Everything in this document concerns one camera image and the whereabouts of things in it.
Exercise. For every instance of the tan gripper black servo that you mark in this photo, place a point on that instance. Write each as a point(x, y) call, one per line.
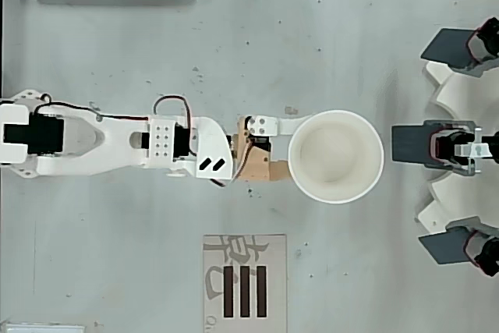
point(255, 161)

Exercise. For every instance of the white paper cup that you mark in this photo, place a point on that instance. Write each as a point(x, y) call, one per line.
point(336, 155)

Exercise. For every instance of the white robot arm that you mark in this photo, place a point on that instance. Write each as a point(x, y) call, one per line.
point(117, 142)

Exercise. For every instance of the printed paper mat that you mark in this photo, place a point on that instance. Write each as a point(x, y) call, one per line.
point(273, 255)

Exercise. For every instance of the dark flap servo unit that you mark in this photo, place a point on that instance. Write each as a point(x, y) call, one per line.
point(448, 46)
point(409, 144)
point(444, 247)

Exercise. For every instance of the white gear-shaped fixture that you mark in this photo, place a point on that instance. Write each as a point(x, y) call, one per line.
point(460, 91)

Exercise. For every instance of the flat white grey-edged object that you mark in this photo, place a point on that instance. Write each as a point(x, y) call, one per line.
point(43, 329)

